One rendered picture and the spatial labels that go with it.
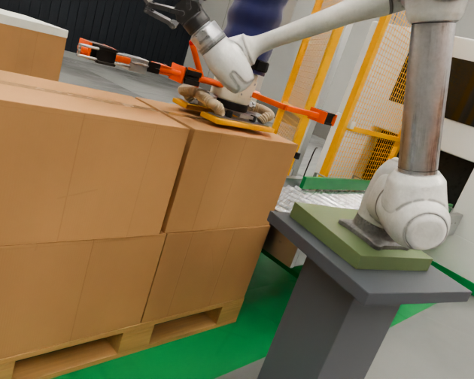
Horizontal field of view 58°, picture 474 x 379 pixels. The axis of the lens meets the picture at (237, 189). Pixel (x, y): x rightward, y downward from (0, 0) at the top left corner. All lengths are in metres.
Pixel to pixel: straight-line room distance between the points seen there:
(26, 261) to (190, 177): 0.58
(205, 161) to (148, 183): 0.24
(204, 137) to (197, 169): 0.12
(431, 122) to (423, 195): 0.18
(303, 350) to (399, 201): 0.66
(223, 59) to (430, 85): 0.55
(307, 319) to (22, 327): 0.91
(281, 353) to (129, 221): 0.73
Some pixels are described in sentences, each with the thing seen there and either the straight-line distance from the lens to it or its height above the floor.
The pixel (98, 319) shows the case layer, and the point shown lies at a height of 0.21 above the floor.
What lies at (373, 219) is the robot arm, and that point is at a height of 0.87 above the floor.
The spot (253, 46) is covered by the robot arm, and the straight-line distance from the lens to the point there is 1.42.
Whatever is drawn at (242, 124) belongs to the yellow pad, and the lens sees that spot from 1.68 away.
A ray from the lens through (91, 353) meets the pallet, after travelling 1.80.
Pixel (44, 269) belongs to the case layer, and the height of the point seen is 0.45.
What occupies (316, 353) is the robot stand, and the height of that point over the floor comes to 0.40.
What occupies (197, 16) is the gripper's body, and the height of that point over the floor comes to 1.28.
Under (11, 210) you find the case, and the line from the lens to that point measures 1.28.
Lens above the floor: 1.20
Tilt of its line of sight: 16 degrees down
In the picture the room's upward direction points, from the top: 19 degrees clockwise
